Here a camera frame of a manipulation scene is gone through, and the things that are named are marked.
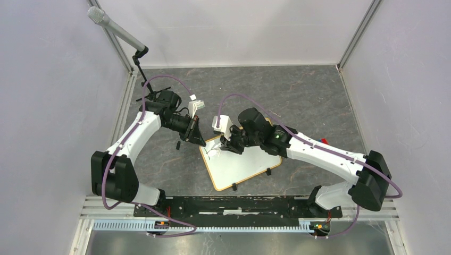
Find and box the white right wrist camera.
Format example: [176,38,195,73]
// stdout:
[212,115,233,140]

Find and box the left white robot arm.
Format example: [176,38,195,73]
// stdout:
[91,90,206,217]

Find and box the slotted cable duct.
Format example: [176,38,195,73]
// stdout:
[92,219,313,233]

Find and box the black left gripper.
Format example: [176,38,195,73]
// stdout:
[163,113,206,147]

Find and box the yellow framed whiteboard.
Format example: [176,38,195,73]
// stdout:
[199,136,282,191]

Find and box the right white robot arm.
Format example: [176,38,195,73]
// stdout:
[212,108,391,217]

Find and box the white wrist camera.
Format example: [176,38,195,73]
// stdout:
[212,115,233,140]
[188,94,205,118]

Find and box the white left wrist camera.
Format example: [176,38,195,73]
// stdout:
[188,94,205,118]

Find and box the black microphone stand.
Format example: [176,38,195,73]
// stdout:
[132,46,172,103]

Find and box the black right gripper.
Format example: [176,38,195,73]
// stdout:
[220,124,262,155]

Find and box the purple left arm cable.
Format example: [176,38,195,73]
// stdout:
[101,74,198,239]

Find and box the blue red whiteboard eraser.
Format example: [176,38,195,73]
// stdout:
[319,139,329,145]

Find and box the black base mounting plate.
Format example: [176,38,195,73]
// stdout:
[153,195,343,227]

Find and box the grey microphone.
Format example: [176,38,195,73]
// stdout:
[87,6,148,52]

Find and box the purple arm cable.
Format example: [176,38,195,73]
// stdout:
[101,74,198,239]
[216,93,404,239]

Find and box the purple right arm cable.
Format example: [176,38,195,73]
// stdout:
[216,93,404,239]

